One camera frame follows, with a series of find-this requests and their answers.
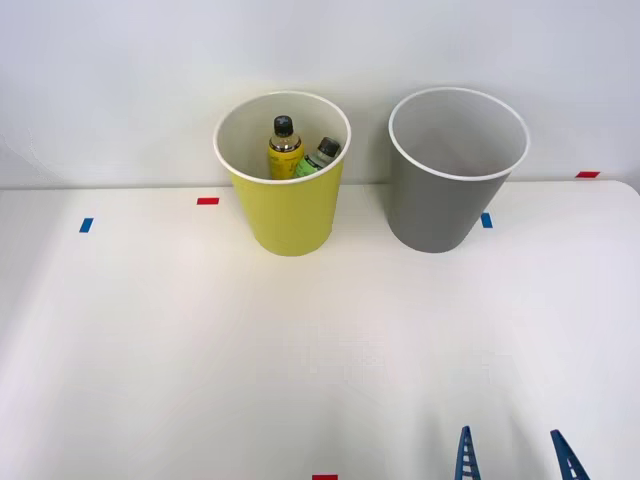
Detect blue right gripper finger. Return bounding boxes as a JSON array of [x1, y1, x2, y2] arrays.
[[549, 428, 592, 480], [453, 425, 485, 480]]

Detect grey plastic waste bin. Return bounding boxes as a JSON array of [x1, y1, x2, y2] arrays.
[[387, 87, 531, 254]]

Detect yellow-green plastic waste bin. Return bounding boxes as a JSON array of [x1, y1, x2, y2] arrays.
[[213, 90, 353, 258]]

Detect green label plastic bottle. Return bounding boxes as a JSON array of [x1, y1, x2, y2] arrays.
[[292, 136, 342, 180]]

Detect yellow label plastic bottle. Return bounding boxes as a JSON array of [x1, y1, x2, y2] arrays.
[[267, 115, 307, 181]]

